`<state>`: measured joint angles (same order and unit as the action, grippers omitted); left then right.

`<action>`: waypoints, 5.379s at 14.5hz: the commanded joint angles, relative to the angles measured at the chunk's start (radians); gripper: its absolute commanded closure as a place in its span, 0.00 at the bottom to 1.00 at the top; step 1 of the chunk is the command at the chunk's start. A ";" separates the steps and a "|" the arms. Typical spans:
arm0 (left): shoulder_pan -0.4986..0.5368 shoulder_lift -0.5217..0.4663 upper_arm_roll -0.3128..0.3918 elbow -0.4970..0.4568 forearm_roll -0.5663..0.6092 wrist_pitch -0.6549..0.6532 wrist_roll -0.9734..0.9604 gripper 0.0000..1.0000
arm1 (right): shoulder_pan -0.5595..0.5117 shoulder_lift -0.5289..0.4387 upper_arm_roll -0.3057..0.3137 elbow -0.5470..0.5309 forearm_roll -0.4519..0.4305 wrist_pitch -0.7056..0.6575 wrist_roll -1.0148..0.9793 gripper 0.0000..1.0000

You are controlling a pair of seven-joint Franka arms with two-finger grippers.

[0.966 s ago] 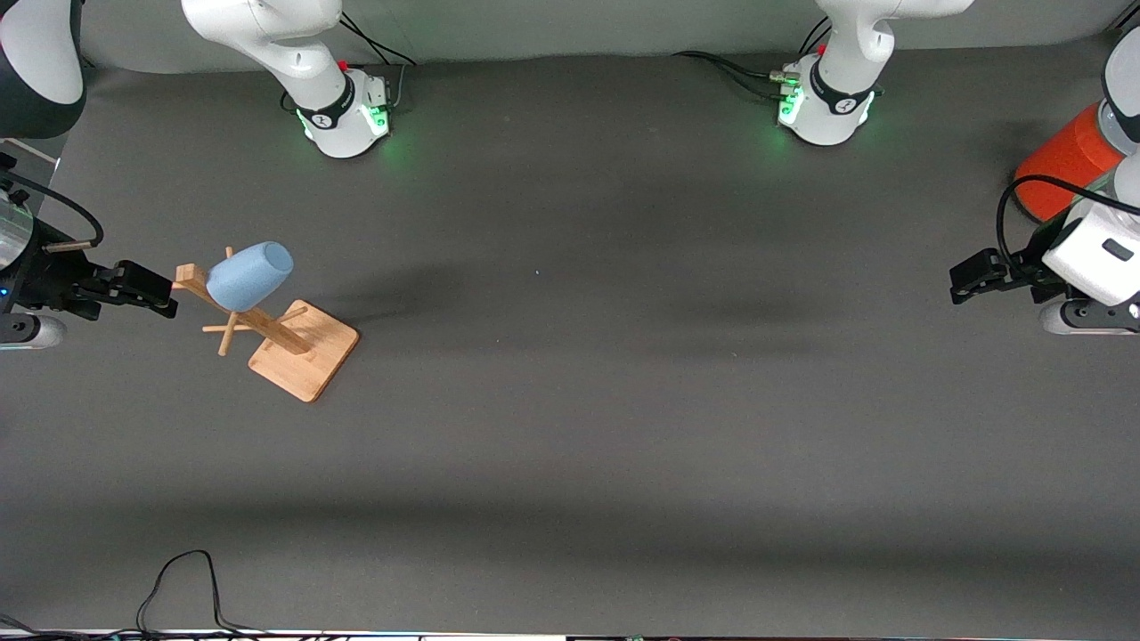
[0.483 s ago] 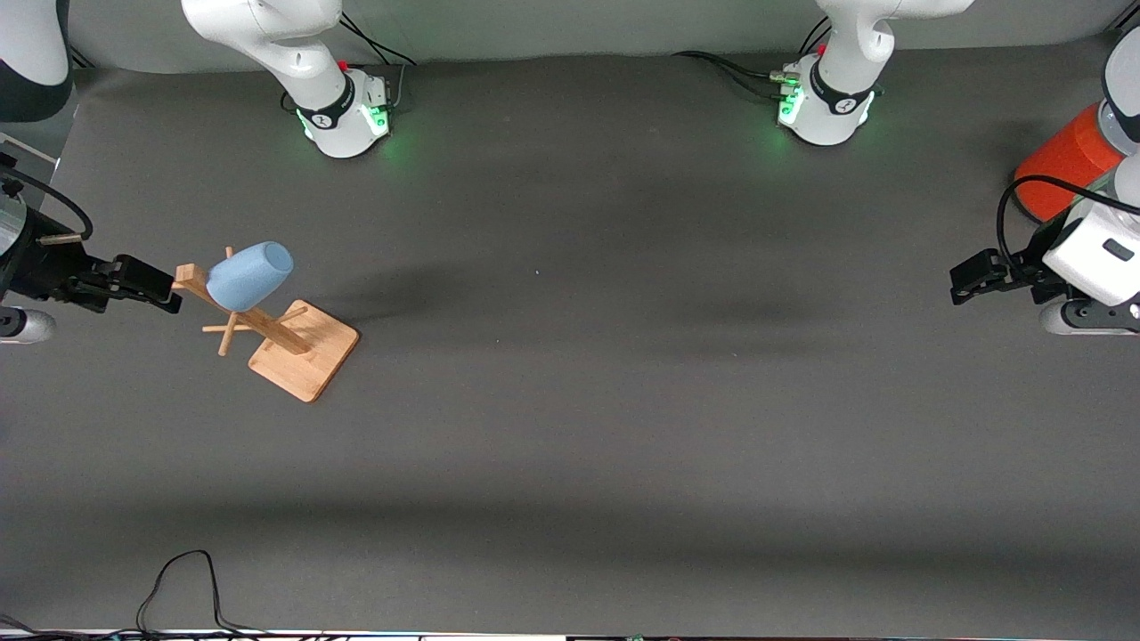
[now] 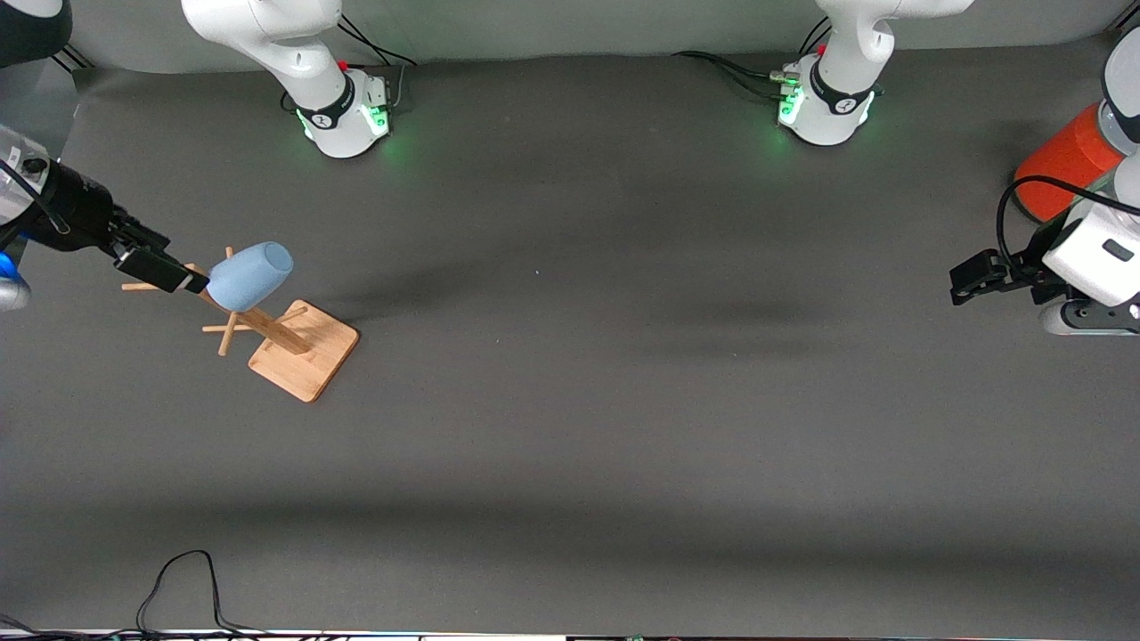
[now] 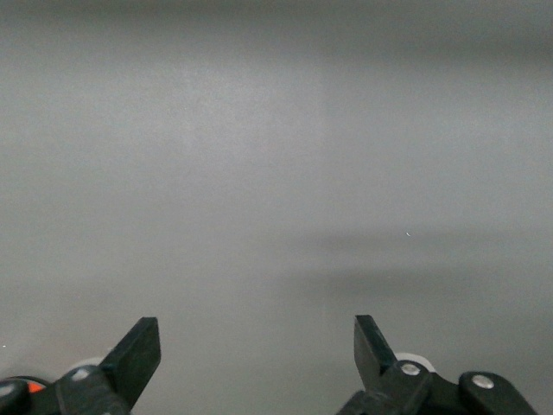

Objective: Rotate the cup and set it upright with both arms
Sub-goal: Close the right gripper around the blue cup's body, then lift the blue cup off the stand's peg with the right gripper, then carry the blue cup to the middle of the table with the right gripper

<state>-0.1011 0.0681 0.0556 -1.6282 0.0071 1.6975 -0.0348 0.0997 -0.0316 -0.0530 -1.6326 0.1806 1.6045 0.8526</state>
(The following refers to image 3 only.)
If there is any light blue plastic cup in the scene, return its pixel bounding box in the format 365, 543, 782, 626
208, 241, 295, 313

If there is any orange can with silver lid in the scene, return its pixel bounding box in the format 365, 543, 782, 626
1014, 101, 1128, 224

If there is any wooden mug tree stand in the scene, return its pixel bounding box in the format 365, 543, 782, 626
122, 247, 360, 403

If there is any short black left base cable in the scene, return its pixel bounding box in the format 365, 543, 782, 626
798, 16, 835, 57

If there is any looped black cable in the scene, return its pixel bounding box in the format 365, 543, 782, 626
134, 549, 270, 637

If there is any black left base cable with plugs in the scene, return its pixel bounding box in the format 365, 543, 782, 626
672, 50, 790, 97

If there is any black cable along table edge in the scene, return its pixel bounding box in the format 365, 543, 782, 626
0, 613, 419, 641

